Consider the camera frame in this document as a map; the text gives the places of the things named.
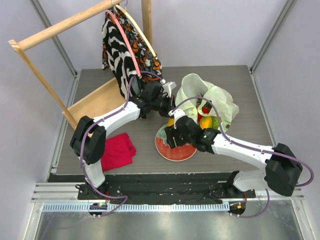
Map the yellow lemon mango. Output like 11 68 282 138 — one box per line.
166 118 175 127

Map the yellow green mango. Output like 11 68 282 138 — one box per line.
199 116 213 130

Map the red bell pepper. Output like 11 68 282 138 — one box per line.
197 106 211 116

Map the green custard apple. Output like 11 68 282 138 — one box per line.
211 116 220 130

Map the light green plastic bag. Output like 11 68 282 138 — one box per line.
175 73 239 132

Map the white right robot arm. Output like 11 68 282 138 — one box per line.
164 116 303 198

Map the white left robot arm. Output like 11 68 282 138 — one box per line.
70 80 177 200

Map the red patterned plate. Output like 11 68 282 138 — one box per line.
155 125 197 162

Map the orange camouflage garment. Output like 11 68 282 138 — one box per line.
110 7 162 82

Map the wooden clothes rack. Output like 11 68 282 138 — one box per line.
7 0 154 131

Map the black white zebra garment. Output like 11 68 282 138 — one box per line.
102 12 141 98

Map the pink clothes hanger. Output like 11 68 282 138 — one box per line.
106 9 141 77

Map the magenta folded cloth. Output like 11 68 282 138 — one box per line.
101 133 137 172

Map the cream clothes hanger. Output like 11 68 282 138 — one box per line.
115 4 157 57

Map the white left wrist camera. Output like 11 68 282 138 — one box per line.
160 79 177 97

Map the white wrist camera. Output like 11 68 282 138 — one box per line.
168 109 186 129
160 79 177 97

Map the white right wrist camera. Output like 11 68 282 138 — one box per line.
168 109 186 129

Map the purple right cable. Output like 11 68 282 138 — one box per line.
169 96 315 220

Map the purple cable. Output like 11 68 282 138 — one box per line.
169 96 315 220
79 70 166 217

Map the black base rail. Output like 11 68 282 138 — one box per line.
75 172 256 205

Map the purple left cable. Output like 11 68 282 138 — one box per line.
79 70 166 217

